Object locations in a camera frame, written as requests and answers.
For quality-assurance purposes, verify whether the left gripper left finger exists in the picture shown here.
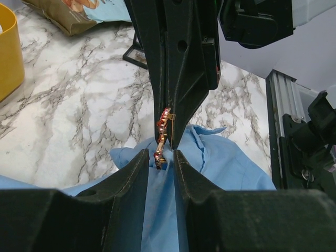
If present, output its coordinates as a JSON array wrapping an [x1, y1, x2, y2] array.
[[1, 149, 149, 251]]

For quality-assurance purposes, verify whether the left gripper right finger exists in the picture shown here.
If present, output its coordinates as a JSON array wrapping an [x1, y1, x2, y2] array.
[[174, 150, 335, 251]]

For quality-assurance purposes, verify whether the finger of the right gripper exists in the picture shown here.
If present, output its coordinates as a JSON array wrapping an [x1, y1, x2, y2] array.
[[163, 1, 220, 149], [123, 0, 169, 145]]

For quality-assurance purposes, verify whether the blue shirt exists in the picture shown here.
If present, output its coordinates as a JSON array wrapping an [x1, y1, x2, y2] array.
[[1, 125, 275, 251]]

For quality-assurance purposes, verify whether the red leaf brooch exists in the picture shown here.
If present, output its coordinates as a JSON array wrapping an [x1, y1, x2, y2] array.
[[153, 107, 175, 170]]

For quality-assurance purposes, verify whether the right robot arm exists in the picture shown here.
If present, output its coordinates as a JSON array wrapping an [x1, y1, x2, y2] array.
[[125, 1, 335, 149]]

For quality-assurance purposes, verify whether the black display box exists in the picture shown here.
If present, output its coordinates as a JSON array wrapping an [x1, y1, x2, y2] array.
[[122, 33, 148, 70]]

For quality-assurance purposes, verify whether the blue chip bag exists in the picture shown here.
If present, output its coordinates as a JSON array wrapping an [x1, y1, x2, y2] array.
[[23, 0, 131, 36]]

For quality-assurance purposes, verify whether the yellow plastic basket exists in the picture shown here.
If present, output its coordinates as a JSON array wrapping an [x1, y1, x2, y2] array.
[[0, 4, 25, 100]]

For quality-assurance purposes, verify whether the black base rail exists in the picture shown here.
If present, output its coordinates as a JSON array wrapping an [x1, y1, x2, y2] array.
[[266, 78, 335, 197]]

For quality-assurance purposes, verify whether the aluminium frame rail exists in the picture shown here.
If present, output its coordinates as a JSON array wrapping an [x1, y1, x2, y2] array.
[[266, 69, 329, 124]]

